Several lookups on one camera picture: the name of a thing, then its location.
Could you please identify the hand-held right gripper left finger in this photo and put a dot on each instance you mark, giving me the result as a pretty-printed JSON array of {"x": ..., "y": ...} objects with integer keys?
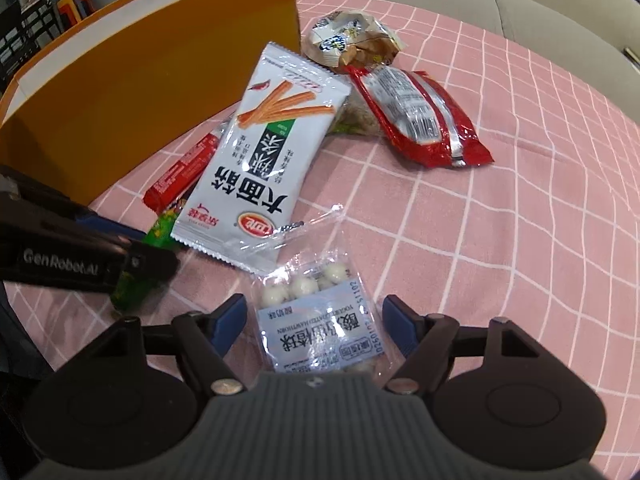
[{"x": 229, "y": 321}]

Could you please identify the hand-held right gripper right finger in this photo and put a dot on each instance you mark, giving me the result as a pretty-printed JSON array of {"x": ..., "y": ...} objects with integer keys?
[{"x": 400, "y": 324}]

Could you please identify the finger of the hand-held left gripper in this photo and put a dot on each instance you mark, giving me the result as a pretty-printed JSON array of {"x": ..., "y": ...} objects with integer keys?
[
  {"x": 112, "y": 226},
  {"x": 152, "y": 265}
]

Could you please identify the green sausage stick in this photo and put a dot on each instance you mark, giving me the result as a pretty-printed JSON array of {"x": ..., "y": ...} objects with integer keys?
[{"x": 161, "y": 227}]

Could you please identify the clear packet of white balls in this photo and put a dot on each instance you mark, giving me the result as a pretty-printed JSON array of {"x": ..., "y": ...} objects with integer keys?
[{"x": 320, "y": 332}]

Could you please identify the small red bar packet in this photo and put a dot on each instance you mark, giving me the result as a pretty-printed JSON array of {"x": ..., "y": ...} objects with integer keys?
[{"x": 180, "y": 170}]

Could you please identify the orange cardboard box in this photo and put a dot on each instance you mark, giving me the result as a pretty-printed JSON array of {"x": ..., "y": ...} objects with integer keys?
[{"x": 125, "y": 85}]

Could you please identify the white spicy strip packet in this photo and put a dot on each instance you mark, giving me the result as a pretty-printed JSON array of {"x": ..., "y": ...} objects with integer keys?
[{"x": 260, "y": 150}]

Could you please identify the large red snack packet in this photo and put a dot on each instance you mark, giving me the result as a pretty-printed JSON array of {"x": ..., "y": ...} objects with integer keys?
[{"x": 425, "y": 125}]

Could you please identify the white snack bag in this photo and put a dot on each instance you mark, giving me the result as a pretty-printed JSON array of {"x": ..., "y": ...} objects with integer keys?
[{"x": 350, "y": 40}]

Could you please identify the pink checked tablecloth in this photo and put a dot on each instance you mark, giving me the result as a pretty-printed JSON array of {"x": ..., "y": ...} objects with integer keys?
[{"x": 500, "y": 235}]

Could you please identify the colourful stool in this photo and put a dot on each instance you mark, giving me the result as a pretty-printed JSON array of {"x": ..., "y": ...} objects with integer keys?
[{"x": 75, "y": 10}]

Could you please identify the beige sofa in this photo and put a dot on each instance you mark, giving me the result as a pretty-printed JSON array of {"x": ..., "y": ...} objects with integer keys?
[{"x": 550, "y": 10}]

